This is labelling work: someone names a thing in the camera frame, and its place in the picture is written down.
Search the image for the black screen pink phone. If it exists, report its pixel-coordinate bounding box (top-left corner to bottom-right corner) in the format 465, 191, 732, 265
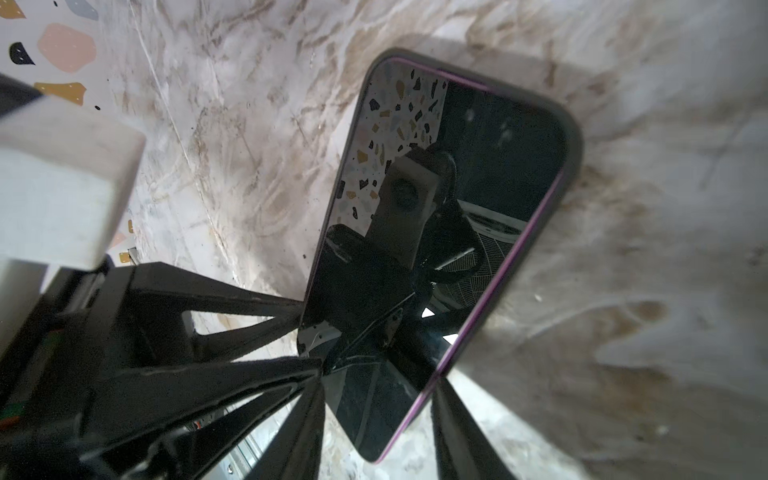
298, 56, 568, 463

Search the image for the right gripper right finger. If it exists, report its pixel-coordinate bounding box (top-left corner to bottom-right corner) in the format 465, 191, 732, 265
431, 378, 516, 480

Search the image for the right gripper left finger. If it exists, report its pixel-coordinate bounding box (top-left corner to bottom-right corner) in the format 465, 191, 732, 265
245, 380, 325, 480

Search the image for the black phone case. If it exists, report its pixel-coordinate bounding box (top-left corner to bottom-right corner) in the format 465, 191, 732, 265
296, 46, 585, 464

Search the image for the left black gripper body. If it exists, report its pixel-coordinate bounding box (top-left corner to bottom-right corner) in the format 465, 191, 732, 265
0, 257, 139, 480

